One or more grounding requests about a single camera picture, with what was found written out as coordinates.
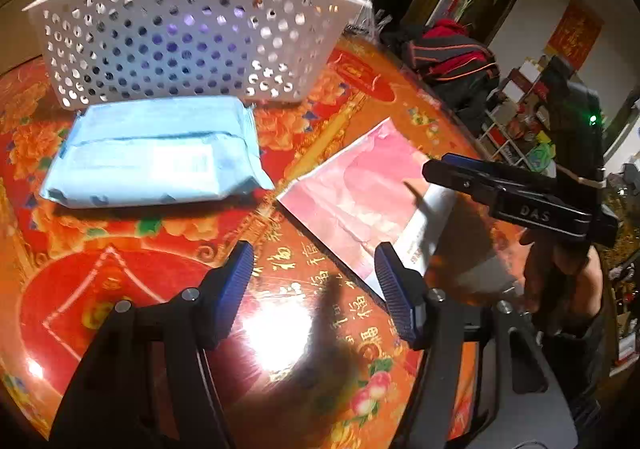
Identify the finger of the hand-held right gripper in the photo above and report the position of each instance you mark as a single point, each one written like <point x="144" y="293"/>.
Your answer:
<point x="442" y="175"/>
<point x="462" y="160"/>

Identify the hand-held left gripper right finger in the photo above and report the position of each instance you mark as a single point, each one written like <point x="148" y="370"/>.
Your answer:
<point x="395" y="294"/>

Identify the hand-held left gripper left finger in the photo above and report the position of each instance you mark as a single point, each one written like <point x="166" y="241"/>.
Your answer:
<point x="232" y="289"/>

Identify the pink tissue pack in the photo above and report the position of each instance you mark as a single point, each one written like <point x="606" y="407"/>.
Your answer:
<point x="360" y="189"/>

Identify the purple tissue pack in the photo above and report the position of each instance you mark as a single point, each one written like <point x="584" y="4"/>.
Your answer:
<point x="189" y="20"/>

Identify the person's right forearm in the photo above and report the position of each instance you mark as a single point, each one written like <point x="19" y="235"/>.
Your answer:
<point x="587" y="289"/>

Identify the person's right hand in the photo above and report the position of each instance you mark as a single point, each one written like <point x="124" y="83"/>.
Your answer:
<point x="542" y="279"/>

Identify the white shelf with goods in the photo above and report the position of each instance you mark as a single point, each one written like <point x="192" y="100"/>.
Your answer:
<point x="520" y="129"/>

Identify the red and black jacket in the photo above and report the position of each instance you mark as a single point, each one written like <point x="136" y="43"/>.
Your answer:
<point x="450" y="54"/>

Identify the light blue tissue pack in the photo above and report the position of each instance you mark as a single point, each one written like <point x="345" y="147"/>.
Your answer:
<point x="150" y="164"/>

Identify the red wall poster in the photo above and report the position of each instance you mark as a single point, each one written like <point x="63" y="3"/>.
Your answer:
<point x="572" y="34"/>

